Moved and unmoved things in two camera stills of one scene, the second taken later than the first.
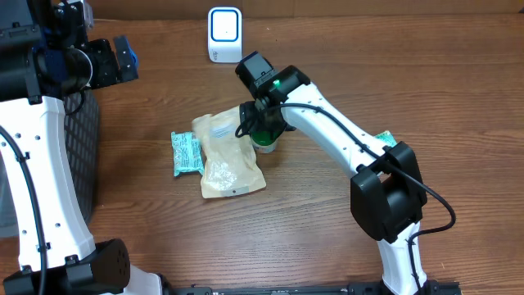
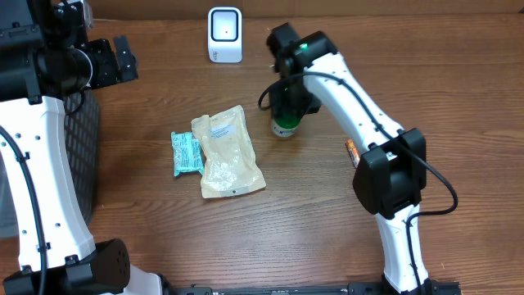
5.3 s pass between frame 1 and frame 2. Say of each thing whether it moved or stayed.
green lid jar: moved
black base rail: stayed
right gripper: moved
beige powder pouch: stayed
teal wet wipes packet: stayed
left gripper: stayed
